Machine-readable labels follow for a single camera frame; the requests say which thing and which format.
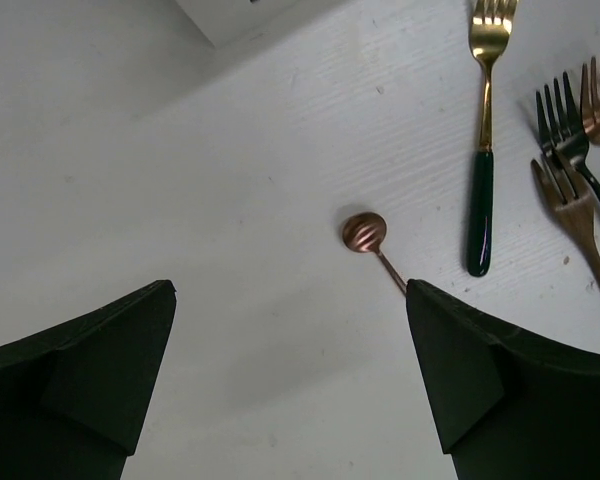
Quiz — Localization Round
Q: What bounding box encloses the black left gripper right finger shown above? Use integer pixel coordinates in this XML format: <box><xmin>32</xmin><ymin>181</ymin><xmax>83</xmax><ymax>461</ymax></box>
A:
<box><xmin>406</xmin><ymin>279</ymin><xmax>600</xmax><ymax>479</ymax></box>

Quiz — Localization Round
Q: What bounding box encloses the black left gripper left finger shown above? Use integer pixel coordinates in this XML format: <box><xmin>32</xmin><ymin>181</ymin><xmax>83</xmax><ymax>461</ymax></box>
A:
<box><xmin>0</xmin><ymin>280</ymin><xmax>176</xmax><ymax>479</ymax></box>

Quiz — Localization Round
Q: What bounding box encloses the small copper spoon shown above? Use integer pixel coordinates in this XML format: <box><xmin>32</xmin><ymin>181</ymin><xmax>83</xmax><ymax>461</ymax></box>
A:
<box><xmin>341</xmin><ymin>211</ymin><xmax>407</xmax><ymax>296</ymax></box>

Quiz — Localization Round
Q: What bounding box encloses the gold fork dark handle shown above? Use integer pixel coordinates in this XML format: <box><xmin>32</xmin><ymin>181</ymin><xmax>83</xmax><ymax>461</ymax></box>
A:
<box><xmin>466</xmin><ymin>0</ymin><xmax>519</xmax><ymax>277</ymax></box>

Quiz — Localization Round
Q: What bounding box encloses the black fork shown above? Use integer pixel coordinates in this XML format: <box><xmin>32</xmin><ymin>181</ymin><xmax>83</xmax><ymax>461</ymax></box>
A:
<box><xmin>535</xmin><ymin>71</ymin><xmax>600</xmax><ymax>204</ymax></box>

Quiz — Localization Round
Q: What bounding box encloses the white utensil holder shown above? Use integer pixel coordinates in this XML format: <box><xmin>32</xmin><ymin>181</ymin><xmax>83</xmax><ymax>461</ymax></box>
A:
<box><xmin>172</xmin><ymin>0</ymin><xmax>291</xmax><ymax>49</ymax></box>

